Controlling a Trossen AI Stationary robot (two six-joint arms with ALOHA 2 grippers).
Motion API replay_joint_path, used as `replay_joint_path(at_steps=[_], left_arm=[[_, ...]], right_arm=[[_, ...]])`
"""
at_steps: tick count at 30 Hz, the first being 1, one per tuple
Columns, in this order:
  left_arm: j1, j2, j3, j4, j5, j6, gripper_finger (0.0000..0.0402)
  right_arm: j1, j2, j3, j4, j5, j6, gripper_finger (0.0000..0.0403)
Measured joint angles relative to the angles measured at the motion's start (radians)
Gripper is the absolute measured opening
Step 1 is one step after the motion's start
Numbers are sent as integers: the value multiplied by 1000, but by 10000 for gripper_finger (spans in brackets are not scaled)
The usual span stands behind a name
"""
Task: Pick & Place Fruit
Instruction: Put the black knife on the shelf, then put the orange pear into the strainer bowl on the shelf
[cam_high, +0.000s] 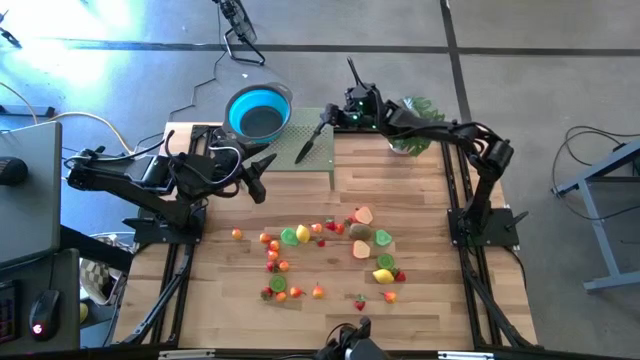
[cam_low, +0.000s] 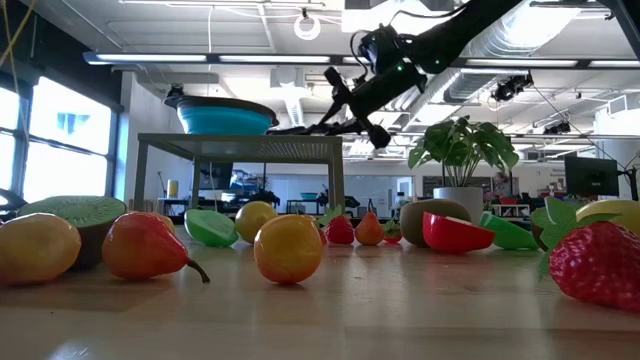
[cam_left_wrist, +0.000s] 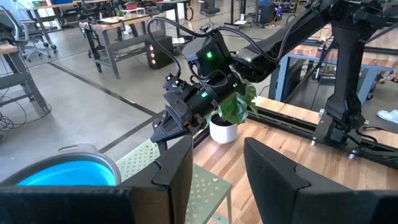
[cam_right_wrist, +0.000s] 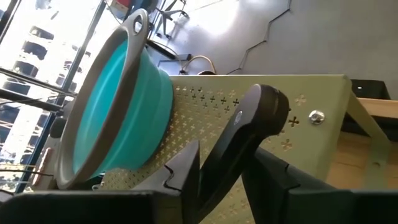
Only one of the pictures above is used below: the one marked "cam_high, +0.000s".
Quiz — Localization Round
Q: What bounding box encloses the black aluminium table frame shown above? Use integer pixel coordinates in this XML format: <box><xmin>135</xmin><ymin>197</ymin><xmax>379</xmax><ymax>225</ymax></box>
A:
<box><xmin>112</xmin><ymin>122</ymin><xmax>541</xmax><ymax>351</ymax></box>

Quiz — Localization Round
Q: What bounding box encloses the black floor cable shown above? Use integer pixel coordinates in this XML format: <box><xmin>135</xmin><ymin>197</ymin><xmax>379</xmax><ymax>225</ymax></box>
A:
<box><xmin>549</xmin><ymin>124</ymin><xmax>640</xmax><ymax>224</ymax></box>

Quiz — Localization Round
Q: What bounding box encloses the green perforated metal riser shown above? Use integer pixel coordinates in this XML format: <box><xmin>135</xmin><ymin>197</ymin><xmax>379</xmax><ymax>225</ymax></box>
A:
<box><xmin>228</xmin><ymin>107</ymin><xmax>335</xmax><ymax>192</ymax></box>

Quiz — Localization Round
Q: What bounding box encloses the grey side desk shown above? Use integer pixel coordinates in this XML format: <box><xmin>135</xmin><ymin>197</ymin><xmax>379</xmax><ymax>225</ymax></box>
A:
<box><xmin>0</xmin><ymin>121</ymin><xmax>63</xmax><ymax>269</ymax></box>

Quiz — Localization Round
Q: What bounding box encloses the black keyboard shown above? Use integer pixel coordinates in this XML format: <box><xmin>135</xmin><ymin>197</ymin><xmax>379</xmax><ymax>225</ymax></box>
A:
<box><xmin>0</xmin><ymin>279</ymin><xmax>21</xmax><ymax>345</ymax></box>

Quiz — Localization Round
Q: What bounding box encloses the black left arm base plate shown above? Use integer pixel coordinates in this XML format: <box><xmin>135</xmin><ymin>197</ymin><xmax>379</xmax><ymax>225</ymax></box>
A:
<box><xmin>122</xmin><ymin>204</ymin><xmax>206</xmax><ymax>246</ymax></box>

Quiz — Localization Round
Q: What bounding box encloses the black floor fan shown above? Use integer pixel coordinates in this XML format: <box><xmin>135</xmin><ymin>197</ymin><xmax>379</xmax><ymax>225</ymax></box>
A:
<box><xmin>212</xmin><ymin>0</ymin><xmax>267</xmax><ymax>67</ymax></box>

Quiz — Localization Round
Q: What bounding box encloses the grey metal table frame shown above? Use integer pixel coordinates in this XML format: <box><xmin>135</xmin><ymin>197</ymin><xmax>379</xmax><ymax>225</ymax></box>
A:
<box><xmin>551</xmin><ymin>139</ymin><xmax>640</xmax><ymax>294</ymax></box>

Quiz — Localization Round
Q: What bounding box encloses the black lit computer mouse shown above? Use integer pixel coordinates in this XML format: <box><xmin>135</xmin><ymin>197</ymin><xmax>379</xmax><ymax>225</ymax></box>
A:
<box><xmin>28</xmin><ymin>289</ymin><xmax>61</xmax><ymax>343</ymax></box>

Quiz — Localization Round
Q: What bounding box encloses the black kitchen knife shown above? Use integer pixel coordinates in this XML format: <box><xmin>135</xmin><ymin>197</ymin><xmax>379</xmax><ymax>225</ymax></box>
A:
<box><xmin>293</xmin><ymin>122</ymin><xmax>329</xmax><ymax>166</ymax></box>

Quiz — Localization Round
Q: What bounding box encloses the green plant in white pot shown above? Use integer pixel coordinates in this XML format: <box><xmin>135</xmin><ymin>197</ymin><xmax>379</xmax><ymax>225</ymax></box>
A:
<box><xmin>387</xmin><ymin>95</ymin><xmax>447</xmax><ymax>157</ymax></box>

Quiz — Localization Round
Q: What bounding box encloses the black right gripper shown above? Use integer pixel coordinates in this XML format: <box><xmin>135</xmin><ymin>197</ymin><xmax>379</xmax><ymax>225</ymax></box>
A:
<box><xmin>322</xmin><ymin>83</ymin><xmax>386</xmax><ymax>132</ymax></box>

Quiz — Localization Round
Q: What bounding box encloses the blue collapsible colander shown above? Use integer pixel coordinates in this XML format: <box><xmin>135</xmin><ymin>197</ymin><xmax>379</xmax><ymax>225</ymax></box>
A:
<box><xmin>222</xmin><ymin>82</ymin><xmax>295</xmax><ymax>146</ymax></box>

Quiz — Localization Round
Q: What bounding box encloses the dark desk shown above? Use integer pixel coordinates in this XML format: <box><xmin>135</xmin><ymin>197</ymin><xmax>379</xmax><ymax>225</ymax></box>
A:
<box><xmin>0</xmin><ymin>248</ymin><xmax>81</xmax><ymax>354</ymax></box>

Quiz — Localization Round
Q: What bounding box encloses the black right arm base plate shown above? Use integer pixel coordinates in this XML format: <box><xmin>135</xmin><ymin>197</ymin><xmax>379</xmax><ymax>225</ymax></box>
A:
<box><xmin>447</xmin><ymin>207</ymin><xmax>530</xmax><ymax>247</ymax></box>

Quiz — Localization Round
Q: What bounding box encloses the halved kiwi toy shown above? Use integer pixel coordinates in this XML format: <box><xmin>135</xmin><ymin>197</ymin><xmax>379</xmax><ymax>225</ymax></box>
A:
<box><xmin>348</xmin><ymin>222</ymin><xmax>373</xmax><ymax>241</ymax></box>

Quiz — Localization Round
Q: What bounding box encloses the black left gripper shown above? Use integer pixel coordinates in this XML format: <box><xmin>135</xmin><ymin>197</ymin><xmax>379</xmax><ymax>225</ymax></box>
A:
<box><xmin>209</xmin><ymin>141</ymin><xmax>278</xmax><ymax>204</ymax></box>

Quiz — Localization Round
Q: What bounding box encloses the checkered bag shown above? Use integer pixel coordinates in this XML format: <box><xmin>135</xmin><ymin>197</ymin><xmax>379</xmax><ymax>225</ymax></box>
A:
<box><xmin>79</xmin><ymin>257</ymin><xmax>126</xmax><ymax>306</ymax></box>

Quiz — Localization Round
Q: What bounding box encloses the beige floor cable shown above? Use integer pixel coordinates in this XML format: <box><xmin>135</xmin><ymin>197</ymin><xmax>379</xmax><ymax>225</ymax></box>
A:
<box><xmin>0</xmin><ymin>79</ymin><xmax>129</xmax><ymax>184</ymax></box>

